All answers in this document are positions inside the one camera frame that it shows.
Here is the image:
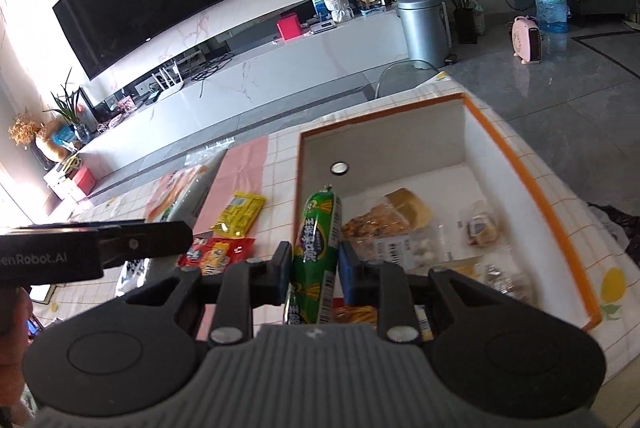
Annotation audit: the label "yellow snack packet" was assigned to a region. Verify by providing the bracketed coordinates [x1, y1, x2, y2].
[212, 191, 266, 239]

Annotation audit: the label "brown pastry snack packet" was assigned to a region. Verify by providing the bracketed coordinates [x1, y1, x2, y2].
[342, 188, 433, 241]

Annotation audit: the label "red box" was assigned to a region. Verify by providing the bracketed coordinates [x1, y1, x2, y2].
[70, 168, 97, 199]
[276, 14, 303, 41]

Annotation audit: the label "black plastic bag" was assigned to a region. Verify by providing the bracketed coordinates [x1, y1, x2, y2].
[587, 203, 632, 259]

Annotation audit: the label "clear packet of white balls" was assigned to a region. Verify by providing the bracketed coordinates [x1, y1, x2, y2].
[370, 228, 451, 271]

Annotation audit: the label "dried orange flowers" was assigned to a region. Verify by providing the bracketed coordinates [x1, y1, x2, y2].
[9, 110, 43, 149]

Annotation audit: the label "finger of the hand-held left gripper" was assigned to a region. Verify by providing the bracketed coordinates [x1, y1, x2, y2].
[97, 220, 193, 269]

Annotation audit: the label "small potted plant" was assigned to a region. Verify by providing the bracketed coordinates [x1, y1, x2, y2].
[45, 70, 93, 146]

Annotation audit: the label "pink heater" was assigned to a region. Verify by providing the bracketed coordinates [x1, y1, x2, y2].
[511, 15, 543, 64]

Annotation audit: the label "large orange white snack bag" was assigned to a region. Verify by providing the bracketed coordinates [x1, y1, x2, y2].
[145, 150, 228, 225]

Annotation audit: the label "orange plush toy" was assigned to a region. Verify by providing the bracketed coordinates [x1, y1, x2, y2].
[37, 123, 71, 161]

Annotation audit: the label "white router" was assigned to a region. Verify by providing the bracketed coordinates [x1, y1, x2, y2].
[150, 60, 183, 98]

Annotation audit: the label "chocolate snack clear packet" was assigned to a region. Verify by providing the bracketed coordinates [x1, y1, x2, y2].
[465, 200, 511, 249]

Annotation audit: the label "blue water jug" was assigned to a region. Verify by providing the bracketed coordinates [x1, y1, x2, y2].
[532, 0, 570, 33]

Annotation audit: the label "pink printed cloth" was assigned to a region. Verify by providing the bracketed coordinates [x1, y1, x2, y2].
[190, 137, 271, 344]

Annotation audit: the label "small clear snack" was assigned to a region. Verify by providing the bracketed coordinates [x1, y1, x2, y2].
[482, 263, 538, 303]

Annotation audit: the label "white checked tablecloth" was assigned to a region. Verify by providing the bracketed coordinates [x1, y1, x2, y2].
[30, 78, 631, 374]

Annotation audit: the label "white television console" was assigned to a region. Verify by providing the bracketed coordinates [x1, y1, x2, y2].
[50, 5, 416, 203]

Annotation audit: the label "orange sticks snack packet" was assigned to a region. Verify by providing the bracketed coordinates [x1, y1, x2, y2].
[332, 303, 436, 344]

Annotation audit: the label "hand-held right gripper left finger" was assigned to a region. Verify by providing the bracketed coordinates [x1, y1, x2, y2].
[122, 242, 293, 346]

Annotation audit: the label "white stick snack packet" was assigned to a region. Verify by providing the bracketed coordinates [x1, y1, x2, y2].
[116, 258, 153, 299]

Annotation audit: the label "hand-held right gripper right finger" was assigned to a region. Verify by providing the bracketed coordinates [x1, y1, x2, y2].
[339, 242, 501, 344]

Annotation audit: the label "orange cardboard box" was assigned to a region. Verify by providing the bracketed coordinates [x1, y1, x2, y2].
[297, 92, 602, 334]

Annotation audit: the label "person's left hand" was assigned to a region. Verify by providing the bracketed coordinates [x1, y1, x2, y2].
[0, 287, 35, 359]

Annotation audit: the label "silver trash can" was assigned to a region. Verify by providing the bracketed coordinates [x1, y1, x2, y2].
[396, 0, 451, 69]

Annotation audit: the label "red snack packet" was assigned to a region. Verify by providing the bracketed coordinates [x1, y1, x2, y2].
[177, 235, 257, 277]

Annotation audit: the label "green sausage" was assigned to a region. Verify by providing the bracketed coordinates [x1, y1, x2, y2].
[285, 185, 345, 326]

